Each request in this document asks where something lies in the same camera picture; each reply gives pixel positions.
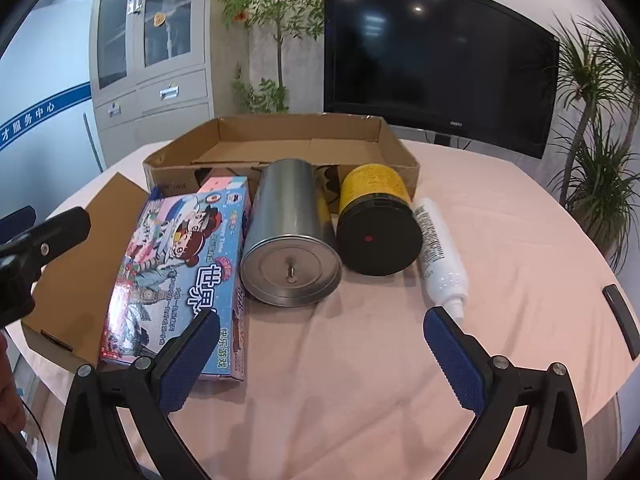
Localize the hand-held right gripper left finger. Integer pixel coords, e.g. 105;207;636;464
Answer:
57;310;221;480

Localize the spiky green potted plant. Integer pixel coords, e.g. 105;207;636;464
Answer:
547;12;640;276

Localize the silver metal canister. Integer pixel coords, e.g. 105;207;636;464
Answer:
240;158;343;307

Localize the black flat screen television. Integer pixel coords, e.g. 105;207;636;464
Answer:
323;0;560;160

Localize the green leafy plant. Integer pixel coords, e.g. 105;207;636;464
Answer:
214;0;326;115

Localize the cardboard box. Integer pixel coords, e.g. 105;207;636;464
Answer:
21;115;421;367

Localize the colourful cartoon game box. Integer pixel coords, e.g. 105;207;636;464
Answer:
97;175;253;382

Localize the person's left forearm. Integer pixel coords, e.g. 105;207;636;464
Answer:
0;332;26;431

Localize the grey metal cabinet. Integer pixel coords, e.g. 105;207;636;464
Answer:
89;0;217;171

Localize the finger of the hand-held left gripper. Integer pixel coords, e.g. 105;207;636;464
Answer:
0;206;91;327

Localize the yellow jar with black lid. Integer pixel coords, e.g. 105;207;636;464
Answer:
336;162;423;277

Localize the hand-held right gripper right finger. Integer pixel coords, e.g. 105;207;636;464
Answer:
422;306;588;480

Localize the white squeeze tube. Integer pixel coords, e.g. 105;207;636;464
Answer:
410;197;470;322

